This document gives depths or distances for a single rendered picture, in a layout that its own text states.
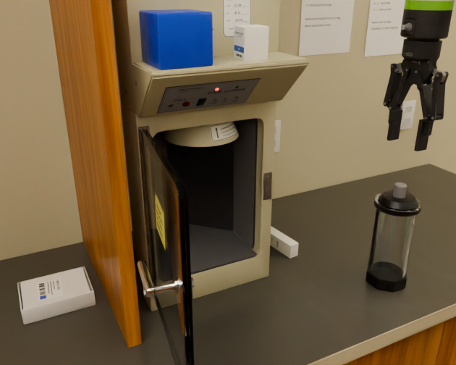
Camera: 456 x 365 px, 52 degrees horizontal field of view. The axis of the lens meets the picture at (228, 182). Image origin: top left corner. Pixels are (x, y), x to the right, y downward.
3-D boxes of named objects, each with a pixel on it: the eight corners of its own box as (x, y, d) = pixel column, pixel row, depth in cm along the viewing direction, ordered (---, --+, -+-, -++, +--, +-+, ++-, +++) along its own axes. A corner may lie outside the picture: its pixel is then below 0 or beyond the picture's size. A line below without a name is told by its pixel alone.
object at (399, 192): (368, 206, 114) (371, 180, 111) (397, 198, 118) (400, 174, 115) (397, 221, 107) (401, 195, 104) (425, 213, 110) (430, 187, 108)
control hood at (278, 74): (134, 115, 90) (130, 62, 86) (276, 98, 104) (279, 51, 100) (153, 130, 81) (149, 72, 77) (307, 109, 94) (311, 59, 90)
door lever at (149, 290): (166, 265, 83) (165, 252, 81) (179, 296, 74) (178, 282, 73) (135, 271, 81) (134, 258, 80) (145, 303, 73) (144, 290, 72)
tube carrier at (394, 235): (355, 271, 122) (364, 196, 114) (386, 261, 127) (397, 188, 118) (385, 293, 113) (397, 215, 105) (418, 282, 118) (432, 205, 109)
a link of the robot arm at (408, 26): (465, 9, 93) (428, 7, 101) (423, 11, 88) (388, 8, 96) (459, 40, 95) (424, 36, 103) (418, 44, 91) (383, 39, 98)
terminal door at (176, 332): (157, 297, 106) (145, 126, 90) (192, 402, 79) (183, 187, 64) (153, 298, 106) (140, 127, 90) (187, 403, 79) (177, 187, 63)
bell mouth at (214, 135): (153, 129, 113) (151, 108, 111) (218, 121, 121) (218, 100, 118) (179, 152, 99) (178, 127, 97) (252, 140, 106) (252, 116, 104)
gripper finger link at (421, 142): (429, 117, 101) (432, 119, 100) (423, 148, 104) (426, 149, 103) (419, 119, 100) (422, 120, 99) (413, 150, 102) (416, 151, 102)
